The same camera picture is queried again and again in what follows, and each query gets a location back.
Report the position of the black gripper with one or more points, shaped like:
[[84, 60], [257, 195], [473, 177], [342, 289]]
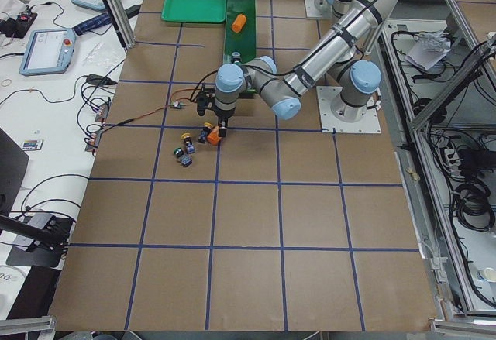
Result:
[[224, 116]]

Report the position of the orange cylinder labelled 4680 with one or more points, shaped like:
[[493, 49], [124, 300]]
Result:
[[214, 137]]

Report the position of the yellow push button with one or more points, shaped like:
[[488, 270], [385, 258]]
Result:
[[188, 143], [205, 131]]

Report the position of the plain orange cylinder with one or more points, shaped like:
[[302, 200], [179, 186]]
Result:
[[238, 23]]

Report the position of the green push button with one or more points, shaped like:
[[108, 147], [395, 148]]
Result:
[[182, 157], [236, 58]]

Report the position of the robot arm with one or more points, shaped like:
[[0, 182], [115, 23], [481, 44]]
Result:
[[282, 92]]

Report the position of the green conveyor belt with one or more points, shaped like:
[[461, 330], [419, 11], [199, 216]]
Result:
[[244, 42]]

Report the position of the small green controller board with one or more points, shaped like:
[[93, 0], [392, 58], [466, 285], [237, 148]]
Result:
[[178, 105]]

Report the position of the green plastic tray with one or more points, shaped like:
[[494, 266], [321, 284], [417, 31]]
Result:
[[194, 11]]

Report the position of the clear plastic bag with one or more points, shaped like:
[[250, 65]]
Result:
[[104, 55]]

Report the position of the blue plaid folded umbrella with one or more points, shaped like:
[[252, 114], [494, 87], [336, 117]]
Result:
[[92, 23]]

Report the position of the near blue teach pendant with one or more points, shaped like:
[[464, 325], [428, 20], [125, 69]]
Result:
[[49, 51]]

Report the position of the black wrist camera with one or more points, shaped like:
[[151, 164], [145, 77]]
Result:
[[205, 100]]

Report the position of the aluminium frame post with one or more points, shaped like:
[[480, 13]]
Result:
[[120, 23]]

